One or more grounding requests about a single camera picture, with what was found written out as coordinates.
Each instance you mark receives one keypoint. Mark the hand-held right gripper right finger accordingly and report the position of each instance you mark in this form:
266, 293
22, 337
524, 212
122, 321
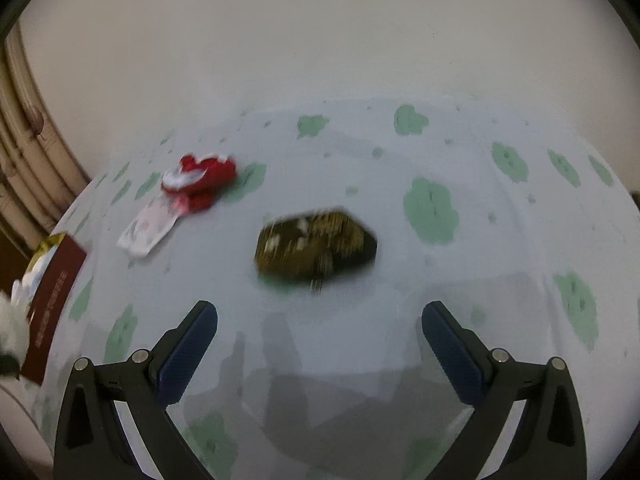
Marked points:
451, 351

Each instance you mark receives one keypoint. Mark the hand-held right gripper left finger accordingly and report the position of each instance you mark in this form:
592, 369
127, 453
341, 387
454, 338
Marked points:
184, 357

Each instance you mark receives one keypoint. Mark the red tin box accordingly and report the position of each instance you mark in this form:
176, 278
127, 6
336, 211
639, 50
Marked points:
57, 300

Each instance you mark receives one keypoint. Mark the dark green sequin scrunchie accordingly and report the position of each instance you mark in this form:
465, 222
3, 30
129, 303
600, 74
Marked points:
310, 245

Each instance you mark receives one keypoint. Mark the white fluffy cloth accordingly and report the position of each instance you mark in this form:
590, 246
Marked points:
12, 317

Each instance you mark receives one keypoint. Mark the small white sachet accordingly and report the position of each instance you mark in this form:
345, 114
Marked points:
147, 227

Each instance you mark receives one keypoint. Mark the red and white cloth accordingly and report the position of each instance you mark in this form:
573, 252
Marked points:
205, 175

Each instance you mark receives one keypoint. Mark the beige striped curtain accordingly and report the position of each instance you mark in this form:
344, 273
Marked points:
25, 160

